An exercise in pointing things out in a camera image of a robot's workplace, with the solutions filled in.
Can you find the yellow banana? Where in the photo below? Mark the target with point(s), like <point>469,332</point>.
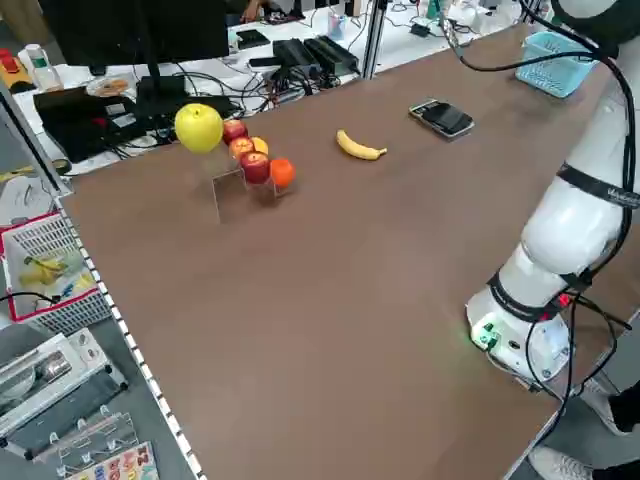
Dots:
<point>357,149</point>

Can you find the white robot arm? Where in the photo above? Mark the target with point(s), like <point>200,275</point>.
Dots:
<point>565,225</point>

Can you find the silver kitchen scale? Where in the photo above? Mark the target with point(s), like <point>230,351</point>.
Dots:
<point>442,119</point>

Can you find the white basket with red trim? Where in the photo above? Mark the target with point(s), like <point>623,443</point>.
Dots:
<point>75,310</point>

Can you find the blue plastic basket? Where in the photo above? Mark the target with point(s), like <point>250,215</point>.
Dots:
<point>555,75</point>

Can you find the orange fruit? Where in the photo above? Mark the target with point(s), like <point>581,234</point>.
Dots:
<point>282,172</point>

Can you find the red apple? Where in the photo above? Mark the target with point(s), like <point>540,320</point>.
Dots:
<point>234,131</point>
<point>241,148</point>
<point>255,167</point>

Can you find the clear acrylic fruit stand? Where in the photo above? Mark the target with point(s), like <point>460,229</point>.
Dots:
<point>227,192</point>

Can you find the yellow lemon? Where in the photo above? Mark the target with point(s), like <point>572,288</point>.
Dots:
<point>260,145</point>

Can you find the large yellow apple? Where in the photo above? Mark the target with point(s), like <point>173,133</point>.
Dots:
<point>199,127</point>

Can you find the black power supply box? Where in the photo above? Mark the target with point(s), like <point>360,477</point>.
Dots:
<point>295,52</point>
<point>332,52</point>

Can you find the clear cup with pens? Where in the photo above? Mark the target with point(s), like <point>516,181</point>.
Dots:
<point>336,27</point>

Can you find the small black box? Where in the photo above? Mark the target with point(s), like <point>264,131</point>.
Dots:
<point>252,37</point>

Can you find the small black adapter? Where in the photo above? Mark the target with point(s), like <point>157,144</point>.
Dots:
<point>421,29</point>

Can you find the person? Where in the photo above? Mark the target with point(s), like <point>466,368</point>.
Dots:
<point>560,465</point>
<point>245,7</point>

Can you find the plate of snacks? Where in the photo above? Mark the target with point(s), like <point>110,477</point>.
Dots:
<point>107,87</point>

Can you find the tape roll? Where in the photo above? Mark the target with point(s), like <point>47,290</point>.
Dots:
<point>54,166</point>

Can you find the black laptop case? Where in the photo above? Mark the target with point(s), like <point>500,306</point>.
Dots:
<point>65,120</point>

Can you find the black monitor with stand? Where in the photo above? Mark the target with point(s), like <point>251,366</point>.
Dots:
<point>125,30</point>

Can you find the clear acrylic holder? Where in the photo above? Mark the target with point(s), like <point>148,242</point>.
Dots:
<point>100,430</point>

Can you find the colourful number puzzle board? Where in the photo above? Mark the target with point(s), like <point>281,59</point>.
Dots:
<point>125,462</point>

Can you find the white bottle green label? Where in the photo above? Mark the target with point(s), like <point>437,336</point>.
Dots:
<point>42,70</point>

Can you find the red and yellow button box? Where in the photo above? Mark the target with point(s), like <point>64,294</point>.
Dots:
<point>9,62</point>

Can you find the aluminium frame post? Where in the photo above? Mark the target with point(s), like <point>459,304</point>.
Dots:
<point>374,40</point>

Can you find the metal appliance with white frame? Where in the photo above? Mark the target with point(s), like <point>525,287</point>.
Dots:
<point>30,380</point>

